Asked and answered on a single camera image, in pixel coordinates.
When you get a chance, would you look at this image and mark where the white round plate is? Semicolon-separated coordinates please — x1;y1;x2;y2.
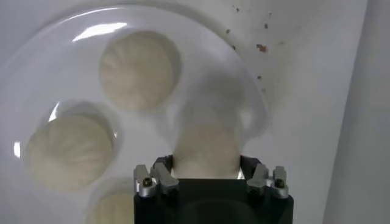
0;4;272;224

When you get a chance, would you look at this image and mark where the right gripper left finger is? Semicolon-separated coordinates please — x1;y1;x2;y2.
133;154;180;199

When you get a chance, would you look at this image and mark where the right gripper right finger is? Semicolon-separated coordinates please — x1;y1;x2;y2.
239;155;289;200

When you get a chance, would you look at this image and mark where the white steamed baozi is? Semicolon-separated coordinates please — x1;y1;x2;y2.
26;114;118;191
99;30;180;112
87;188;137;224
172;120;244;180

